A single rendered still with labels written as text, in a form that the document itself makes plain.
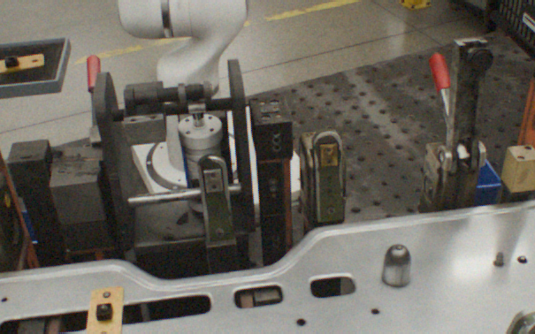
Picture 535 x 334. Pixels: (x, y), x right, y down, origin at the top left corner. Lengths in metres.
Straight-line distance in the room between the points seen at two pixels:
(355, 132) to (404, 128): 0.12
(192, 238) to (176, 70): 0.43
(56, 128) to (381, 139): 1.88
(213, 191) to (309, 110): 0.88
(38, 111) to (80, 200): 2.43
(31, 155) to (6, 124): 2.36
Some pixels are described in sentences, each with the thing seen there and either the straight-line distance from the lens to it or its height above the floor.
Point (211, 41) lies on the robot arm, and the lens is 1.21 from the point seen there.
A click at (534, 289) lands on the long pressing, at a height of 1.00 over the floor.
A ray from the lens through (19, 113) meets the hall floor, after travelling 3.32.
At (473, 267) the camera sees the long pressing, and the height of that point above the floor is 1.00.
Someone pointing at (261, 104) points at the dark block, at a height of 1.12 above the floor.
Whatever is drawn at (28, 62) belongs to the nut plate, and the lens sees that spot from 0.99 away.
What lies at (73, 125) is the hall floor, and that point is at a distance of 3.12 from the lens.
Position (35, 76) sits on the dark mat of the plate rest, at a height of 1.16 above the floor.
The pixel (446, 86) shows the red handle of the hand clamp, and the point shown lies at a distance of 0.93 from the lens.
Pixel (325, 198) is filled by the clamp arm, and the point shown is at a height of 1.02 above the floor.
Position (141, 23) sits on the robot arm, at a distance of 1.19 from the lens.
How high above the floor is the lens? 1.57
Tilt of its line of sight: 36 degrees down
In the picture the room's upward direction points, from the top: 3 degrees counter-clockwise
